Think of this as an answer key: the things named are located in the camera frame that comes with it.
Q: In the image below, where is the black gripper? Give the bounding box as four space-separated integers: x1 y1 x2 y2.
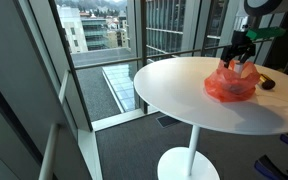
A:
221 31 256 68

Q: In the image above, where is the white and blue bottle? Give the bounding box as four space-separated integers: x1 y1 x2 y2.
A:
234 63 243 75

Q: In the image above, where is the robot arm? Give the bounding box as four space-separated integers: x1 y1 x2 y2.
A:
220 0 288 68

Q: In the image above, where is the orange plastic bag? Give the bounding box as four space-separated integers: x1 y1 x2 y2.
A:
204 60 260 102

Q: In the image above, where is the brown yellow vitamin bottle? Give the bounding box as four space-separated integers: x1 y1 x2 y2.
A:
260 74 276 90

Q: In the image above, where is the metal window handrail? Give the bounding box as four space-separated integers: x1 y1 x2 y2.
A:
72 39 273 70

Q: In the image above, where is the blue black equipment base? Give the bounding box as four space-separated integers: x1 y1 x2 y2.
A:
254 133 288 180

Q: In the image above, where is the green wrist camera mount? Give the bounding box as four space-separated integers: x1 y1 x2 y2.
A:
246 27 286 40

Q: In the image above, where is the white round pedestal table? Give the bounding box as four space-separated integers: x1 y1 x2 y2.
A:
134 57 288 180

